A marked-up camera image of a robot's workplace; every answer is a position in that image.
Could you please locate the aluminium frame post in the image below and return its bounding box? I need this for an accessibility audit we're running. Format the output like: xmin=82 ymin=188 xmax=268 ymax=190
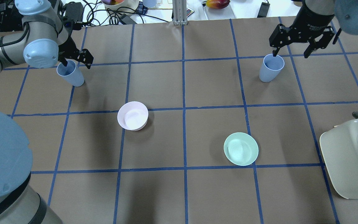
xmin=172 ymin=0 xmax=188 ymax=26

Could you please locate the white remote control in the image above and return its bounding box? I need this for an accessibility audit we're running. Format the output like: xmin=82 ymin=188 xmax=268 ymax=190
xmin=186 ymin=6 xmax=195 ymax=17

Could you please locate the pink bowl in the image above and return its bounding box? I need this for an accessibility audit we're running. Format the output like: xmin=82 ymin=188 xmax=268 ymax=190
xmin=117 ymin=101 xmax=148 ymax=131

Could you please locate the black power adapter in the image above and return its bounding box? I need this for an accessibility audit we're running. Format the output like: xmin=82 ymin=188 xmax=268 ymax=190
xmin=257 ymin=2 xmax=270 ymax=17

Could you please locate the mango fruit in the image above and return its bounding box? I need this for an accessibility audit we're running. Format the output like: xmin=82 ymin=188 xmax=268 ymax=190
xmin=205 ymin=0 xmax=230 ymax=9

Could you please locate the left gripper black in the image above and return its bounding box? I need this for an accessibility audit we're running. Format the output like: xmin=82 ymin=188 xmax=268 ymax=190
xmin=58 ymin=22 xmax=94 ymax=69

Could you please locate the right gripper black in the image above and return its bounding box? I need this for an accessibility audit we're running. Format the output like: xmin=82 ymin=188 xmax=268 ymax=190
xmin=269 ymin=2 xmax=335 ymax=58

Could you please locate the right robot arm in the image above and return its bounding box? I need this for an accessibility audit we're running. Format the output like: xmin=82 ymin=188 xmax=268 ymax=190
xmin=269 ymin=0 xmax=358 ymax=58

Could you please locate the cream toaster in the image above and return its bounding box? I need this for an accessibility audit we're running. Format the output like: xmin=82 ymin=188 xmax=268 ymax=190
xmin=319 ymin=111 xmax=358 ymax=199

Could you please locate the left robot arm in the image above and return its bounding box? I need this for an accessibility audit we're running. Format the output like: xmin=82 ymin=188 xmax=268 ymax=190
xmin=0 ymin=21 xmax=99 ymax=224

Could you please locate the green bowl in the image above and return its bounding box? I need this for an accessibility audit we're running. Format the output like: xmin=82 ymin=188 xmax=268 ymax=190
xmin=223 ymin=132 xmax=259 ymax=166

